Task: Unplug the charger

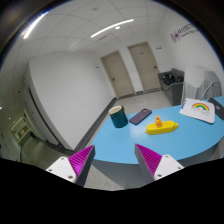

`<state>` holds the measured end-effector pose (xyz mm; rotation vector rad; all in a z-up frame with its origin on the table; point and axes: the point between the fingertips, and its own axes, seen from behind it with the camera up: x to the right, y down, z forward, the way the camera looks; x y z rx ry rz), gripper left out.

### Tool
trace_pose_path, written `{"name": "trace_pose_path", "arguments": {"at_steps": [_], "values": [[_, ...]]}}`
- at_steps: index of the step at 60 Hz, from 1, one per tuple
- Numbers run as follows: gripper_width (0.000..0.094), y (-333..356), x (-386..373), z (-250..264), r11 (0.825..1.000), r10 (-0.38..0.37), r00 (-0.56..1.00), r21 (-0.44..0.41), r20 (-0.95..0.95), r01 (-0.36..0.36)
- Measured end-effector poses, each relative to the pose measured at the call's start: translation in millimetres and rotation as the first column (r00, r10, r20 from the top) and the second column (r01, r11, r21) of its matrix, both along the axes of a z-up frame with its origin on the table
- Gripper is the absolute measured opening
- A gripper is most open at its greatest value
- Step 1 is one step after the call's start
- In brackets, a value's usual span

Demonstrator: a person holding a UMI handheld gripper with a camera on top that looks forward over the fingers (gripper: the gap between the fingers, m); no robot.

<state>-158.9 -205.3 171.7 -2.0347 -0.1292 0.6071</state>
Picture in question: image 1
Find grey sofa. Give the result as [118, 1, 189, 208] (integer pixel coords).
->
[158, 68, 184, 106]

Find white covered furniture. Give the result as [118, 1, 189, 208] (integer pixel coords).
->
[181, 66, 222, 101]

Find white rainbow drawing board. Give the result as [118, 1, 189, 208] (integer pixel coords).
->
[179, 98, 215, 124]

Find right beige door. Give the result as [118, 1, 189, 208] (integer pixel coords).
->
[129, 42, 160, 91]

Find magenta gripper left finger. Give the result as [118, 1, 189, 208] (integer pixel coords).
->
[46, 145, 95, 187]

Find orange charger plug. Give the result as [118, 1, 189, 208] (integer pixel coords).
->
[155, 115, 162, 128]

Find purple wall logo sign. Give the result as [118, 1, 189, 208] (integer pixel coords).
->
[170, 24, 197, 43]

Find yellow power strip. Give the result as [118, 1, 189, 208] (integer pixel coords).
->
[145, 121, 178, 135]

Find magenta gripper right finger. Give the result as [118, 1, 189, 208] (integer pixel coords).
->
[134, 144, 183, 182]

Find left beige door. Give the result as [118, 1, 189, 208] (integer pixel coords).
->
[101, 51, 134, 98]

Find purple smartphone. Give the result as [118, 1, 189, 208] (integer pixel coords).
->
[129, 108, 152, 125]

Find beige door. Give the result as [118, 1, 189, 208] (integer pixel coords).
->
[129, 42, 160, 91]
[101, 51, 134, 98]

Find dark teal cylindrical cup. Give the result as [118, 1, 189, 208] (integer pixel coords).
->
[109, 105, 128, 128]

